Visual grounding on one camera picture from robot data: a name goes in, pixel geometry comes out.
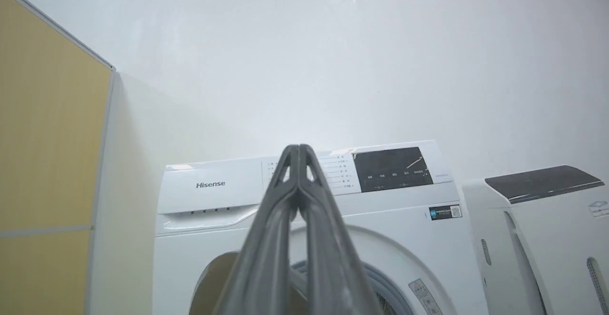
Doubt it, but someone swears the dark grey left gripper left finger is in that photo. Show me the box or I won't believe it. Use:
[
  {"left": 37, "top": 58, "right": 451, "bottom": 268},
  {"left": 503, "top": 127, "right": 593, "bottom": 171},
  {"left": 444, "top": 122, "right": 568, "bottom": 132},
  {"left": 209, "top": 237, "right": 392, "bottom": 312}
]
[{"left": 213, "top": 144, "right": 300, "bottom": 315}]

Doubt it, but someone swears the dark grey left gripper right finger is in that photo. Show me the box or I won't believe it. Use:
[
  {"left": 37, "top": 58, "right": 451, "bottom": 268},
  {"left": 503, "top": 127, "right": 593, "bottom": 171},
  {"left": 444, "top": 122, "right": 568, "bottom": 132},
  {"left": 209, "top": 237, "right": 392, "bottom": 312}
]
[{"left": 298, "top": 144, "right": 384, "bottom": 315}]

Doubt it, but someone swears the white Hisense washing machine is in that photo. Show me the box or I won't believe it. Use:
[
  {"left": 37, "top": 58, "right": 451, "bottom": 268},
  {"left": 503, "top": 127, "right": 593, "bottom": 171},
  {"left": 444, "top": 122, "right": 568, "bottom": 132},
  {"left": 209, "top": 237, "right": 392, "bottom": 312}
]
[{"left": 152, "top": 140, "right": 489, "bottom": 315}]

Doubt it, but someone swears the white appliance with dark top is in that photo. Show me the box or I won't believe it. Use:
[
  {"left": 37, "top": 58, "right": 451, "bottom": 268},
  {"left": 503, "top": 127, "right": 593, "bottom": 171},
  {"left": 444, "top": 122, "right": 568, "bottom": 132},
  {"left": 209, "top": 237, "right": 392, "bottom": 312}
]
[{"left": 462, "top": 165, "right": 609, "bottom": 315}]

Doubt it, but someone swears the yellow partition panel grey frame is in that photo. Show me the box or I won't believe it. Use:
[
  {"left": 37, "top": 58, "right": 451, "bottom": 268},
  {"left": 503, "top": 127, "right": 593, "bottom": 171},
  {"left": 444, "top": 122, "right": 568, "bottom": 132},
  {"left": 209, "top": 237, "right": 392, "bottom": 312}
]
[{"left": 0, "top": 0, "right": 116, "bottom": 315}]

